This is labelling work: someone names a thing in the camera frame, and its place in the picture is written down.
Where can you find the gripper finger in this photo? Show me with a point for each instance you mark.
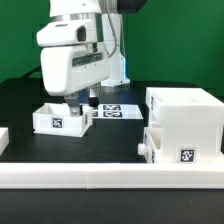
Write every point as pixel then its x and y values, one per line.
pixel 94 91
pixel 73 104

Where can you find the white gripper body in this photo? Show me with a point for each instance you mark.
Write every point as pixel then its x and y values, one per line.
pixel 69 69

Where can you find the white drawer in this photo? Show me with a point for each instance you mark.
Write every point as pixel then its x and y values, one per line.
pixel 55 119
pixel 150 148

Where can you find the white drawer cabinet box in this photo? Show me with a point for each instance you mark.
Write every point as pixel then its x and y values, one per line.
pixel 191 121

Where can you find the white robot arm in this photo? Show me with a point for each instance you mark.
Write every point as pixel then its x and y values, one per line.
pixel 79 22

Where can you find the white L-shaped fence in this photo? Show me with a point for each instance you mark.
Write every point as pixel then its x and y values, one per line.
pixel 111 175

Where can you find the white marker base plate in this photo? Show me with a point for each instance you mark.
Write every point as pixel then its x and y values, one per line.
pixel 117 111

